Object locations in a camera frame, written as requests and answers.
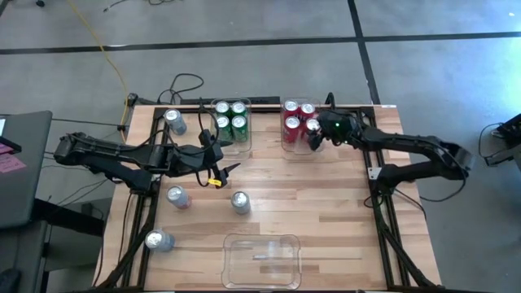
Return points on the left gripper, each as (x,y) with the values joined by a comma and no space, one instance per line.
(191,156)

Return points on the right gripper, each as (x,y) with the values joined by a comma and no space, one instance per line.
(338,126)

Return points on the red Fanta strawberry can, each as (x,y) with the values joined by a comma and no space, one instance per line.
(290,106)
(292,127)
(312,125)
(307,110)

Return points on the green Sprite soda can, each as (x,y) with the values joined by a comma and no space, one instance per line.
(222,107)
(239,126)
(238,108)
(224,124)

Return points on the clear plastic bin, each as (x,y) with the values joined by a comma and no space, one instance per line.
(287,148)
(244,148)
(260,264)

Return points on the blue Spindrift lemon can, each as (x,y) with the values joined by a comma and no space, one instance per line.
(159,240)
(175,121)
(240,202)

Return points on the orange Spindrift can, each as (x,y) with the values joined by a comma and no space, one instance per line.
(178,197)

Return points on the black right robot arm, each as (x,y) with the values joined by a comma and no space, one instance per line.
(407,142)

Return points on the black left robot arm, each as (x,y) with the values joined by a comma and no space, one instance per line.
(102,154)

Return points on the yellow tape tag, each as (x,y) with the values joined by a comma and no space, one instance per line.
(214,182)

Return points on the white mounting plate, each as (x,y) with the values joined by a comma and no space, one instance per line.
(374,173)

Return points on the black plug adapter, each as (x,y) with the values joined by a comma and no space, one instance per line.
(132,99)

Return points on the black floor device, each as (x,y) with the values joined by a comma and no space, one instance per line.
(506,138)

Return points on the dark grey desk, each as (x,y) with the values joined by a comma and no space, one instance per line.
(22,183)

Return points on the pink sticky note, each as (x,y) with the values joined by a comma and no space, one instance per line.
(10,163)

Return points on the black tablet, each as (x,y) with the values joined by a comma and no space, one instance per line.
(9,141)

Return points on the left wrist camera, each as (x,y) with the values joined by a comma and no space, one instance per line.
(207,137)

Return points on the black aluminium table frame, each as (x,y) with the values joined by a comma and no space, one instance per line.
(157,126)

